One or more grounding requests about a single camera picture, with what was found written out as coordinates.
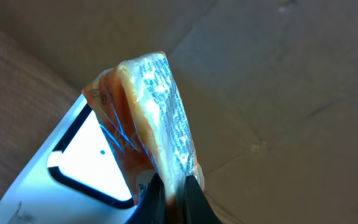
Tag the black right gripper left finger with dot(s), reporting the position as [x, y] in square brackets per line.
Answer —
[151, 209]

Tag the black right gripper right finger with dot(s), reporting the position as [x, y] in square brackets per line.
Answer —
[196, 208]

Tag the orange Kleenex tissue pack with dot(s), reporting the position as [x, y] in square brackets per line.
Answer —
[141, 114]

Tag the white barcode scanner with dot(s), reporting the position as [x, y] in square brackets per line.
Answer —
[72, 178]

